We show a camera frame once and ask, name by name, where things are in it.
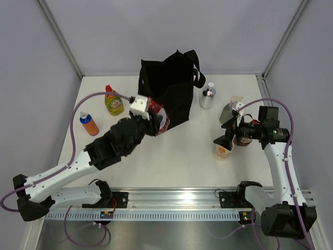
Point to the aluminium mounting rail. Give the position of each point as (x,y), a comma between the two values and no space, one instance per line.
(171,199)

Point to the right aluminium frame post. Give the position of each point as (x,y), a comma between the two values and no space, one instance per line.
(286,35)

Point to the aluminium frame post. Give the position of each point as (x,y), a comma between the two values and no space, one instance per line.
(60,38)
(286,35)

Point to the cream lotion bottle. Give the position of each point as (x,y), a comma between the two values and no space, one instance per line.
(220,152)

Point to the grey-green pump bottle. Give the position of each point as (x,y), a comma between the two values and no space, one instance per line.
(226,114)

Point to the orange bottle blue cap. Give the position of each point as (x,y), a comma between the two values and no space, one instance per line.
(88,123)

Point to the silver metal bottle white cap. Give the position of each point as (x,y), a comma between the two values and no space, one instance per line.
(207,95)

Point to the yellow dish soap bottle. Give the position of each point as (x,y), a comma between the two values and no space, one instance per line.
(113,102)

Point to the red bottle white label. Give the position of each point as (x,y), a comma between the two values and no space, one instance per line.
(162,115)

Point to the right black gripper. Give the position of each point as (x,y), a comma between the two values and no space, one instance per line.
(226,140)

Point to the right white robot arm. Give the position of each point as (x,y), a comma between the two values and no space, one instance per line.
(286,214)

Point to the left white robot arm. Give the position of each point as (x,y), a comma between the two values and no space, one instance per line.
(40,194)

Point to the dark red Fairy bottle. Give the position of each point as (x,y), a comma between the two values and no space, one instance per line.
(243,134)

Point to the black canvas tote bag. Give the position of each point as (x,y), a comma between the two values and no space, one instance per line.
(171,82)

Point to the left aluminium frame post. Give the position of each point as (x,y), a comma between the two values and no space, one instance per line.
(60,38)

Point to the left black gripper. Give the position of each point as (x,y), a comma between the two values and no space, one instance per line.
(153,124)

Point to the white slotted cable duct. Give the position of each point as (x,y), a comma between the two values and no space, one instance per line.
(80,215)

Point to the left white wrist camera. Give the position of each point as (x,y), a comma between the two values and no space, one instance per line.
(140,106)

